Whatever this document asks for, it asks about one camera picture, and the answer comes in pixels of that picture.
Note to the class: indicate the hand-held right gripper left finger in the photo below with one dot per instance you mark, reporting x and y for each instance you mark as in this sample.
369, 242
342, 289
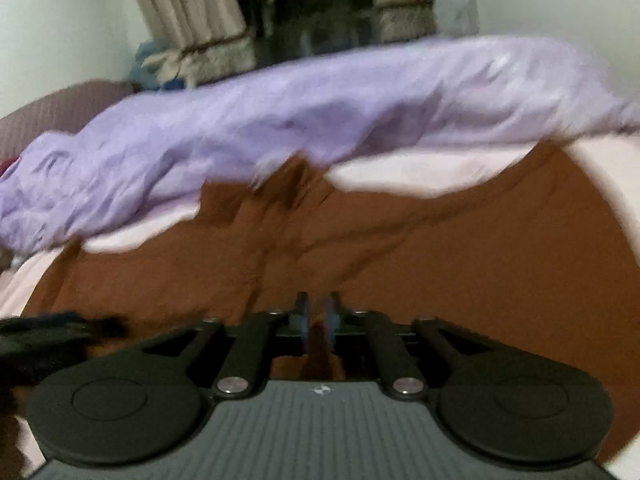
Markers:
302, 321

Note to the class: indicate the maroon padded headboard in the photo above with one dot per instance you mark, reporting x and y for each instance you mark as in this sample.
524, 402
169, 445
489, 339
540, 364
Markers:
60, 110

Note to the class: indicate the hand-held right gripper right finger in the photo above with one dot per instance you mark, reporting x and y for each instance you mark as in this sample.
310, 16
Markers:
330, 321

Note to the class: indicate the bed with pink sheet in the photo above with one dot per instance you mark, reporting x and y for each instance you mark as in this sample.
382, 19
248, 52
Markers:
400, 175

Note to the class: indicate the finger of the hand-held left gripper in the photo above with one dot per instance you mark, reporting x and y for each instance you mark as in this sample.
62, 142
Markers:
55, 332

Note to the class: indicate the purple duvet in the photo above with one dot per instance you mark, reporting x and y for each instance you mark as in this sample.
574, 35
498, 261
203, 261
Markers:
300, 120

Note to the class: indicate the blue and white clothes pile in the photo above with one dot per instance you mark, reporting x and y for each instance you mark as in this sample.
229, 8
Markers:
147, 65

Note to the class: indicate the brown sweater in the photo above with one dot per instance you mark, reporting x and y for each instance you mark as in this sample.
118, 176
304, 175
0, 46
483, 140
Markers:
450, 260

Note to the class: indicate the wide beige patterned curtain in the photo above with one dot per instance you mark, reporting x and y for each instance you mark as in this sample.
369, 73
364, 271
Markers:
190, 5

